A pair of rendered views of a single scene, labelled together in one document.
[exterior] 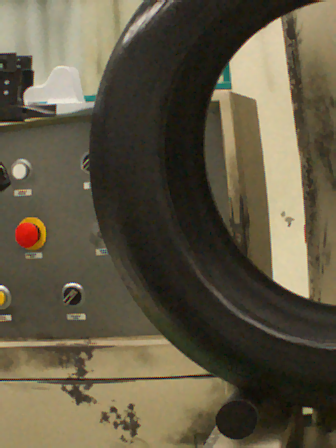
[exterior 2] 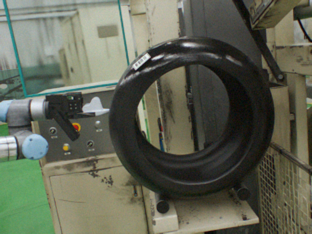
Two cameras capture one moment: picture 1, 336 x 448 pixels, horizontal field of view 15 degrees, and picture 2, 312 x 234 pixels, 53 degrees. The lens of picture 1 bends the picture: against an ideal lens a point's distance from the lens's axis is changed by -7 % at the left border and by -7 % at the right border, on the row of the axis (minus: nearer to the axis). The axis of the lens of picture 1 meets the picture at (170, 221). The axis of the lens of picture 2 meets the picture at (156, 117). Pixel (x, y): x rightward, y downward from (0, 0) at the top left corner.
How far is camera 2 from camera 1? 0.40 m
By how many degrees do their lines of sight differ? 15
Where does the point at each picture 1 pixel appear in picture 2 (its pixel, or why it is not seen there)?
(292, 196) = not seen: hidden behind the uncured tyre
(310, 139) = (164, 104)
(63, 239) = (86, 128)
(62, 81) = (95, 103)
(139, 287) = (130, 169)
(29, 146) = not seen: hidden behind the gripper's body
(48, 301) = (82, 146)
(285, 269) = not seen: hidden behind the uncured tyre
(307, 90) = (163, 88)
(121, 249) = (124, 159)
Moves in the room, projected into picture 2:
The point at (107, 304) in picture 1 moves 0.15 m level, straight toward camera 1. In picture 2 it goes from (100, 145) to (104, 152)
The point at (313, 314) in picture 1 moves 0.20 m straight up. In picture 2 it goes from (172, 159) to (165, 111)
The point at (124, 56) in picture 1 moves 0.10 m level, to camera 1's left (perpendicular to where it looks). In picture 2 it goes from (119, 99) to (87, 105)
